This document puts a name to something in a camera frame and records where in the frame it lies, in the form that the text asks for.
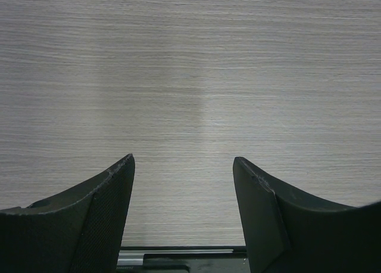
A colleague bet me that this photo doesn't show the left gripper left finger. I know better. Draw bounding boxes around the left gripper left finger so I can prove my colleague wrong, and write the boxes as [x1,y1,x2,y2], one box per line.
[1,154,135,272]

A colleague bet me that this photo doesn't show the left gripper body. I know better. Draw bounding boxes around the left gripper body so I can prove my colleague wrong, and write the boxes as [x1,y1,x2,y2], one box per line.
[115,246,251,273]

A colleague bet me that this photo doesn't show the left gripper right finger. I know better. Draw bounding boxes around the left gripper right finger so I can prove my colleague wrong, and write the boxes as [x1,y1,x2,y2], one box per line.
[233,157,380,272]

